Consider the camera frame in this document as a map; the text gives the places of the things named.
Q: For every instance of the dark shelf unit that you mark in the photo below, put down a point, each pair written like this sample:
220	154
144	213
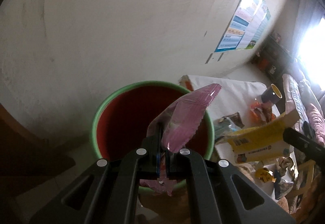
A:
272	59

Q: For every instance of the orange snack wrapper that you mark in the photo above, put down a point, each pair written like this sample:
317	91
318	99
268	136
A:
261	113

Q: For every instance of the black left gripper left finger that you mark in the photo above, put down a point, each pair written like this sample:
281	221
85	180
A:
107	191

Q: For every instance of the yellow paper package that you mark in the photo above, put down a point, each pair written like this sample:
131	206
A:
264	142

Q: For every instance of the foil wrapper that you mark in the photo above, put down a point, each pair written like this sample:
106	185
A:
284	177

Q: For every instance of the dark mug yellow inside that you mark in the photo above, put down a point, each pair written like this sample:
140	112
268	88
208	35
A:
271	95

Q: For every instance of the wooden chair frame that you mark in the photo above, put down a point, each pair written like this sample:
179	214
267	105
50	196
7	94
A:
305	178

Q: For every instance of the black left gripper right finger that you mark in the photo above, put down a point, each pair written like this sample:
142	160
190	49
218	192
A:
219	193

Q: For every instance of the bright window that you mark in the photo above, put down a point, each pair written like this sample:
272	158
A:
311	53

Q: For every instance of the pink patterned bedding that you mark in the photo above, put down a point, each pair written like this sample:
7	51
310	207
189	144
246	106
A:
299	96

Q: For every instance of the white cloth mat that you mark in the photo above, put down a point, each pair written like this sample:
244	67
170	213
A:
235	96

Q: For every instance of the green red trash bin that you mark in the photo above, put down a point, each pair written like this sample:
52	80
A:
121	122

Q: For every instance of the purple nut snack bag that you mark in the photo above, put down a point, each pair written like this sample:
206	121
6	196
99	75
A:
227	124

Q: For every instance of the colourful wall poster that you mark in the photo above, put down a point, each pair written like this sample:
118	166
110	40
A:
246	26

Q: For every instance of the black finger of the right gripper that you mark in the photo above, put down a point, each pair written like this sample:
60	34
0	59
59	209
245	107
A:
310	148

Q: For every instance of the pink snack wrapper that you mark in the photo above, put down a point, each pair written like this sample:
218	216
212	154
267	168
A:
178	124

